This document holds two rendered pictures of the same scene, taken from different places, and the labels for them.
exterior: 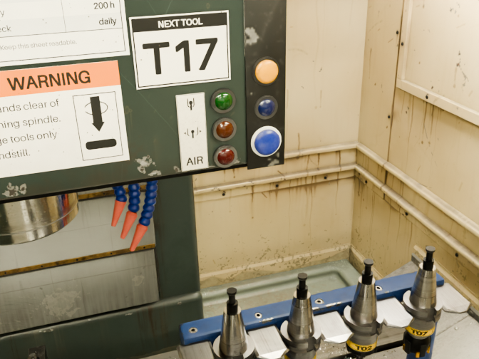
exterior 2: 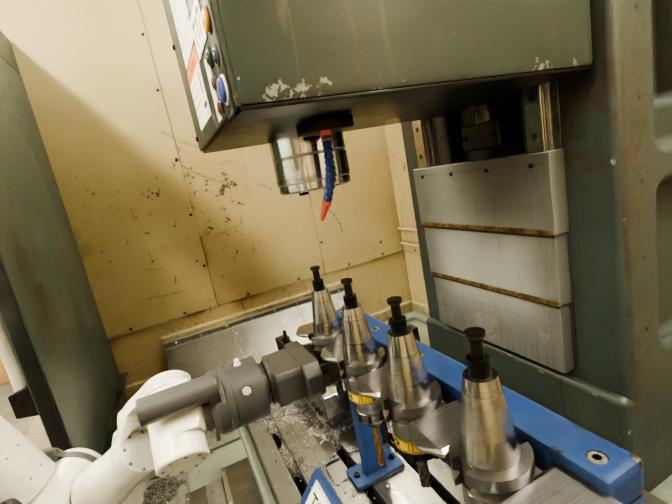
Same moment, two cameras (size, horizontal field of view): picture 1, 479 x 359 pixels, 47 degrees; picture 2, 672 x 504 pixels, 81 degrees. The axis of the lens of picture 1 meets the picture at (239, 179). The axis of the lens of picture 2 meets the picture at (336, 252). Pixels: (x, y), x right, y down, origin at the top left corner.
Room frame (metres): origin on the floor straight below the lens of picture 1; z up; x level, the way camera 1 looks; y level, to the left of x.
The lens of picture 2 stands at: (0.62, -0.56, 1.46)
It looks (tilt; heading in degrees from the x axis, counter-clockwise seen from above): 12 degrees down; 84
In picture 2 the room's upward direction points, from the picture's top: 11 degrees counter-clockwise
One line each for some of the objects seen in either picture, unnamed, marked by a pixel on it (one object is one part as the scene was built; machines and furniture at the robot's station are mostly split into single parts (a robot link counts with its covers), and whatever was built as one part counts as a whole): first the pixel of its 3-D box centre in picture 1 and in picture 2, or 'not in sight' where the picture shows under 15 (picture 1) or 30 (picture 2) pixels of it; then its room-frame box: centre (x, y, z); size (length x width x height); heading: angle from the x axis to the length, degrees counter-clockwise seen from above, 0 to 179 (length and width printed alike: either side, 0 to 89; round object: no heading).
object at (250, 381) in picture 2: not in sight; (272, 378); (0.54, -0.01, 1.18); 0.13 x 0.12 x 0.10; 107
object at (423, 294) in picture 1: (425, 283); (484, 412); (0.73, -0.30, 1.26); 0.04 x 0.04 x 0.07
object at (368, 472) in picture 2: not in sight; (361, 401); (0.68, 0.08, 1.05); 0.10 x 0.05 x 0.30; 17
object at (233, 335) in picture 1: (232, 328); (323, 309); (0.64, 0.02, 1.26); 0.04 x 0.04 x 0.07
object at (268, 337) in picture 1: (267, 343); (344, 349); (0.65, -0.04, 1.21); 0.07 x 0.05 x 0.01; 17
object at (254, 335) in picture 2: not in sight; (288, 361); (0.49, 0.95, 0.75); 0.89 x 0.67 x 0.26; 17
